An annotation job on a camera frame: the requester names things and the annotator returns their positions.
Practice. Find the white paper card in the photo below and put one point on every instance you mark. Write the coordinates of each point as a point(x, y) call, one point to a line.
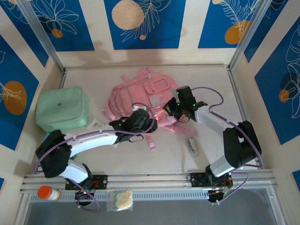
point(95, 124)

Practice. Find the orange lid bottle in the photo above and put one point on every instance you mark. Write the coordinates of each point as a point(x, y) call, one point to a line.
point(48, 193)

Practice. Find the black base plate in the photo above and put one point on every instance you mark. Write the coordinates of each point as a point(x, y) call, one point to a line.
point(100, 181)
point(195, 180)

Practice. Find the aluminium frame post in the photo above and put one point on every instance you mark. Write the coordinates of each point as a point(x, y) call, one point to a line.
point(44, 39)
point(246, 35)

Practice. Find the aluminium table side rail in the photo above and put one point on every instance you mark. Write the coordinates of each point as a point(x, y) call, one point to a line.
point(62, 79)
point(234, 86)

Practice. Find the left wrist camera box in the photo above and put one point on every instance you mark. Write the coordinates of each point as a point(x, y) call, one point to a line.
point(138, 107)

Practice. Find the small silver stapler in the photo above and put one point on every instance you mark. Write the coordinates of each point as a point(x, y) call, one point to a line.
point(191, 144)

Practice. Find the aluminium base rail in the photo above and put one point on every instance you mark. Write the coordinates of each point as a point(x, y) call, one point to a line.
point(150, 180)

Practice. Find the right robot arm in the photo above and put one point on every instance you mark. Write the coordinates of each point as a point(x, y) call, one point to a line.
point(239, 145)

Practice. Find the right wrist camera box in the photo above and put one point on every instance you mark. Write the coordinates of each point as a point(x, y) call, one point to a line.
point(174, 93)

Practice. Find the pink backpack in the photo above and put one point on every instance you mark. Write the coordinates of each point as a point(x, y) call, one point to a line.
point(131, 98)

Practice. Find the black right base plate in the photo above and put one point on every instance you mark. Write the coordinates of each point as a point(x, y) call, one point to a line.
point(195, 180)

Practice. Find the grey panel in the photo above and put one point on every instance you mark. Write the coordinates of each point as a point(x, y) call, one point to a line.
point(175, 215)

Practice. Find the teal packet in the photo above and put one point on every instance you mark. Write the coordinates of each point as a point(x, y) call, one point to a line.
point(47, 135)

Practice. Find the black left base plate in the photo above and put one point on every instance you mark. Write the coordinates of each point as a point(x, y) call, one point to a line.
point(100, 181)

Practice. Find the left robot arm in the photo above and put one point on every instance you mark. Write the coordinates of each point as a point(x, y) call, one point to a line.
point(93, 140)

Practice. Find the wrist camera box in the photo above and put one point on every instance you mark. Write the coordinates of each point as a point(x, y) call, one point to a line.
point(174, 93)
point(138, 107)

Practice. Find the clear plastic bag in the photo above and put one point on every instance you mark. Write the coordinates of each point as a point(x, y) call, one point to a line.
point(122, 199)

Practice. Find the mint green zip pouch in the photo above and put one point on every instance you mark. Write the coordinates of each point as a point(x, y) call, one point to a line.
point(58, 105)

